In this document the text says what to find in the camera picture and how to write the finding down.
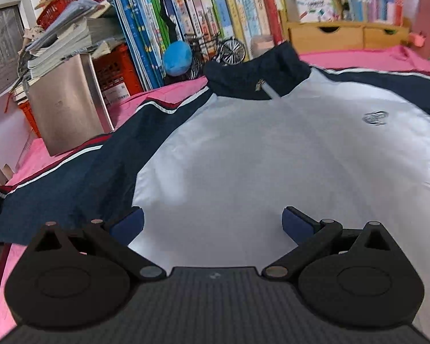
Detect miniature bicycle model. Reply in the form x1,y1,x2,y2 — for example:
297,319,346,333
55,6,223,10
184,32,247,79

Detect wooden drawer organizer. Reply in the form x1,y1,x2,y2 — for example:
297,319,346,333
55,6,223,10
279,9,409,52

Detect round blue plush ball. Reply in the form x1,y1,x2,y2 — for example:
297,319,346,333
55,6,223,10
163,40,193,77

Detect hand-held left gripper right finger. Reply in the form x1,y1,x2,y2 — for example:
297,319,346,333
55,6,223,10
262,206,398,280

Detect navy and white jacket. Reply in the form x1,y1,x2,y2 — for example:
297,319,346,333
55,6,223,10
0,41,430,334

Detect red plastic crate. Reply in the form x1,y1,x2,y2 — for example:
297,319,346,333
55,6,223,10
18,43,144,138

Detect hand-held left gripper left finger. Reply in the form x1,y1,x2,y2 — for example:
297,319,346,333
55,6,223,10
32,206,166,282

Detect pink rabbit printed blanket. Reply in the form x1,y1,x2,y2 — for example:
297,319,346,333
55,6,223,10
0,45,430,344

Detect stack of papers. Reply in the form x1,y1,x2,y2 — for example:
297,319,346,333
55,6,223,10
12,0,126,101

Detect window with grille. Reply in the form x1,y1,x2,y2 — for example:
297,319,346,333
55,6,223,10
0,0,33,101

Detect small pink box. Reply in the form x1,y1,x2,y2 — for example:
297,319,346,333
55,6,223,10
408,32,428,48

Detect row of thin blue books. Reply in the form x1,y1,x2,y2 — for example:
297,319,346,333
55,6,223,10
111,0,165,92

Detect red plastic basket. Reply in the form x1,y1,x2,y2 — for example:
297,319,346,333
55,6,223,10
36,0,110,31

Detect brown hardcover book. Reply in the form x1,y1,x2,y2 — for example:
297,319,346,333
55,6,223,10
26,53,115,157

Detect white printed cardboard box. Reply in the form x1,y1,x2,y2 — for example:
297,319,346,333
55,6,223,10
294,0,339,23

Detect row of colourful picture books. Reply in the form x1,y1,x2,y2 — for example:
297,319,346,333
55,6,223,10
163,0,285,61

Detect white board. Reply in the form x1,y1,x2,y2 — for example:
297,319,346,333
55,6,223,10
0,93,38,189

